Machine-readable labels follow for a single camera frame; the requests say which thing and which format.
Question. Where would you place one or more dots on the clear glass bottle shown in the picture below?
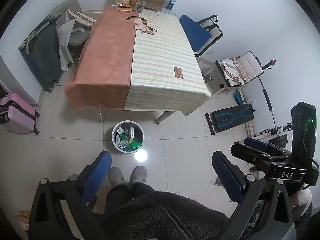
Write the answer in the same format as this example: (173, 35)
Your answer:
(140, 5)

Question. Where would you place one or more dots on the white folding chair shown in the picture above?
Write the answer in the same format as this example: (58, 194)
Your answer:
(239, 71)

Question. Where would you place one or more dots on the grey slipper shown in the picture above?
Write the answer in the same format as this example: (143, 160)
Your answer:
(115, 177)
(139, 175)

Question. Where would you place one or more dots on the person in black fleece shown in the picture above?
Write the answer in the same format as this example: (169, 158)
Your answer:
(140, 212)

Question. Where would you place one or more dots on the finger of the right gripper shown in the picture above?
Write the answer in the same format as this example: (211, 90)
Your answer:
(252, 156)
(267, 148)

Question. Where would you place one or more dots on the green blue wipes pack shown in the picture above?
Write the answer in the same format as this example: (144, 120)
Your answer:
(135, 145)

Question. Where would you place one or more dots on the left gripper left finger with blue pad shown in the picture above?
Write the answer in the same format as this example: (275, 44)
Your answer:
(47, 218)

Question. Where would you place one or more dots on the blue cushioned chair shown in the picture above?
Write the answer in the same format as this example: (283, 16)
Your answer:
(202, 34)

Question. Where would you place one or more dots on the right grey slipper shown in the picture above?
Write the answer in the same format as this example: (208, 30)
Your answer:
(139, 175)

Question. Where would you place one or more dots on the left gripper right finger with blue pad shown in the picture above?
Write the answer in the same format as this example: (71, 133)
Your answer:
(263, 207)

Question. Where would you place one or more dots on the white round trash bin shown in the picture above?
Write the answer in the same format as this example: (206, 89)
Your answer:
(123, 127)

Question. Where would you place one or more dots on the blue label water bottle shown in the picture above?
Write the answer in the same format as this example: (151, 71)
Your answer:
(170, 4)

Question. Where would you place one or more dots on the long white box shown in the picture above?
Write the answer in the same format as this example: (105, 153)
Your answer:
(131, 135)

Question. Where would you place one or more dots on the left grey slipper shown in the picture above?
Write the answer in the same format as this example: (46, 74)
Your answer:
(115, 177)

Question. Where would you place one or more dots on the black blue weight bench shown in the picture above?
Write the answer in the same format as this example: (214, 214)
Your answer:
(227, 118)

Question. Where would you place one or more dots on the open cardboard box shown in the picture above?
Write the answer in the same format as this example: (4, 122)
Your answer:
(156, 5)

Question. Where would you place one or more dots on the grey reclining chair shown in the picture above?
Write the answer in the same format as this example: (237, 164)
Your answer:
(46, 48)

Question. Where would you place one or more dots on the green white medicine box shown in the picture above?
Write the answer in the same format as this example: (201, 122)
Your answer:
(121, 140)

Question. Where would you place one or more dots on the pink suitcase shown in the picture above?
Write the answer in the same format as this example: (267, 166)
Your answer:
(18, 116)

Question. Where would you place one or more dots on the white table leg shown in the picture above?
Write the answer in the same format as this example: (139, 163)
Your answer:
(98, 113)
(164, 116)

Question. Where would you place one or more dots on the barbell bar red end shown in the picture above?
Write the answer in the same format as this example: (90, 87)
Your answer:
(279, 140)

